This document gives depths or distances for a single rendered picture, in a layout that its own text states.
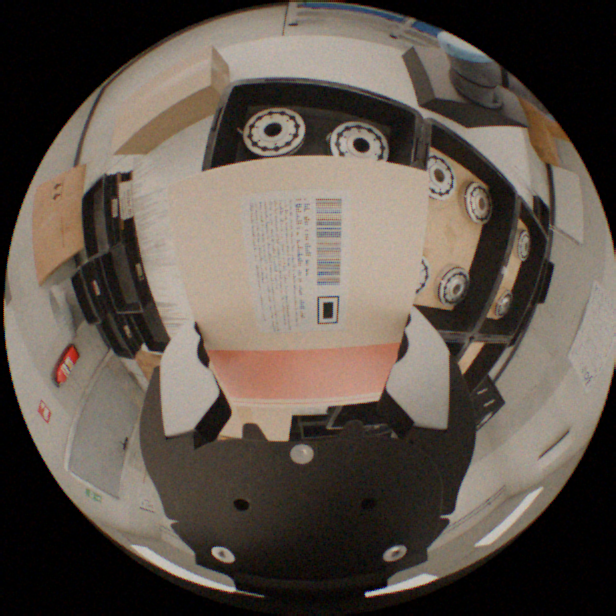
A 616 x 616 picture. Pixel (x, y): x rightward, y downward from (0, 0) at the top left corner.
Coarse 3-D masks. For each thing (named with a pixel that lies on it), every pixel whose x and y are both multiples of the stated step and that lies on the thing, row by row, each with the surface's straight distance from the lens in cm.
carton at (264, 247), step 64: (192, 192) 10; (256, 192) 9; (320, 192) 8; (384, 192) 9; (192, 256) 10; (256, 256) 9; (320, 256) 9; (384, 256) 10; (256, 320) 11; (320, 320) 10; (384, 320) 11; (256, 384) 14; (320, 384) 14; (384, 384) 16
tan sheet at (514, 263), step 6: (522, 228) 80; (510, 258) 74; (516, 258) 79; (510, 264) 76; (516, 264) 80; (510, 270) 77; (516, 270) 81; (504, 276) 74; (510, 276) 78; (504, 282) 76; (510, 282) 80; (510, 288) 82; (492, 318) 81
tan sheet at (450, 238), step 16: (448, 160) 50; (464, 176) 53; (432, 208) 46; (448, 208) 49; (432, 224) 46; (448, 224) 49; (464, 224) 53; (480, 224) 57; (432, 240) 47; (448, 240) 50; (464, 240) 53; (432, 256) 48; (448, 256) 51; (464, 256) 55; (432, 272) 50; (432, 288) 52; (432, 304) 54
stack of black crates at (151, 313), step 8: (152, 304) 130; (144, 312) 157; (152, 312) 151; (136, 320) 155; (144, 320) 161; (152, 320) 156; (160, 320) 133; (144, 328) 161; (152, 328) 162; (160, 328) 155; (144, 336) 161; (152, 336) 168; (160, 336) 162; (168, 336) 139; (152, 344) 168; (160, 344) 163; (160, 352) 157
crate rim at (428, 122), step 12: (432, 120) 38; (468, 144) 42; (420, 156) 33; (480, 156) 44; (420, 168) 33; (492, 168) 47; (504, 180) 50; (516, 192) 55; (516, 204) 55; (504, 252) 52; (504, 264) 53; (492, 288) 52; (480, 312) 53; (456, 336) 51; (468, 336) 55
